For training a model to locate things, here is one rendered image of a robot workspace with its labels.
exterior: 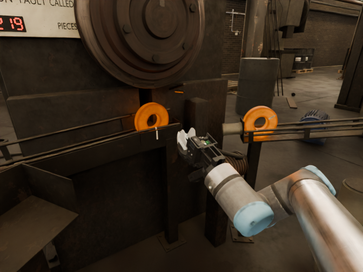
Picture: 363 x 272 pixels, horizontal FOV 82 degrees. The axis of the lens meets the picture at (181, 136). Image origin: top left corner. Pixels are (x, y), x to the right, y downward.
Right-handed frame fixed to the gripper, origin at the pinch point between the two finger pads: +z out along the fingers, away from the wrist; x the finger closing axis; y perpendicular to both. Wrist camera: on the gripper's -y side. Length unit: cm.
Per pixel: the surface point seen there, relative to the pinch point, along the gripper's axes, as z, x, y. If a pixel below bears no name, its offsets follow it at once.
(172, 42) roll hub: 21.0, -3.9, 24.4
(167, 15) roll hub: 21.6, -1.3, 32.2
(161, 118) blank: 21.0, -3.4, -7.4
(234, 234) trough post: -18, -40, -72
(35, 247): -14.6, 45.0, -10.6
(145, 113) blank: 21.4, 4.4, -3.5
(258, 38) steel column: 276, -349, -42
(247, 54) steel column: 288, -348, -80
